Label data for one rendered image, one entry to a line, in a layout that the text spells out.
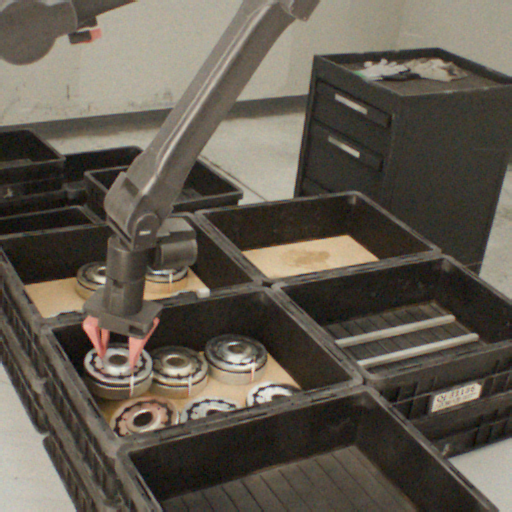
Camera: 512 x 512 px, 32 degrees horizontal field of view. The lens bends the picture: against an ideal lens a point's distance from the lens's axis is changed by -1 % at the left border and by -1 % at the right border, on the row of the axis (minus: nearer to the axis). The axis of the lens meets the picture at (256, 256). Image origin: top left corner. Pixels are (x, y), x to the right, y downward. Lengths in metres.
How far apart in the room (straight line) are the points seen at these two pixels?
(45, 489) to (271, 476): 0.36
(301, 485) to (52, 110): 3.53
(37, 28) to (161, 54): 3.80
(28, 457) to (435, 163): 1.92
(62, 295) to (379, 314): 0.59
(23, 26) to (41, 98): 3.58
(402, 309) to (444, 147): 1.36
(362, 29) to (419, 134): 2.69
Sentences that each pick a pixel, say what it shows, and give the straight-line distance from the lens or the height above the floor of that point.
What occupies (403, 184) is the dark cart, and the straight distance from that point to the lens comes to 2.97.
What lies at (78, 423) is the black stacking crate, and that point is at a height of 0.87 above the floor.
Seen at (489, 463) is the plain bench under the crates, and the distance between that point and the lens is 1.63.
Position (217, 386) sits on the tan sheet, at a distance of 1.45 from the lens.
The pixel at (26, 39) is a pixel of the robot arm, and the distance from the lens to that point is 1.01.
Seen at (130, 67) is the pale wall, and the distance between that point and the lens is 4.74.
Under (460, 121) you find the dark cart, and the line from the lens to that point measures 3.05.
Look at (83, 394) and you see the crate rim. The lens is 1.25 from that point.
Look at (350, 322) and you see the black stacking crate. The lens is 1.67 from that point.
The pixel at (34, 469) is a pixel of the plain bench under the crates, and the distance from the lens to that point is 1.48.
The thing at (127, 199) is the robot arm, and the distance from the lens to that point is 1.22.
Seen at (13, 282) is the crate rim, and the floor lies 0.93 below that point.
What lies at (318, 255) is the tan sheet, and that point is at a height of 0.83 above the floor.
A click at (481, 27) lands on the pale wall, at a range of 5.32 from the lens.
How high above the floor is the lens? 1.68
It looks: 27 degrees down
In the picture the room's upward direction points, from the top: 8 degrees clockwise
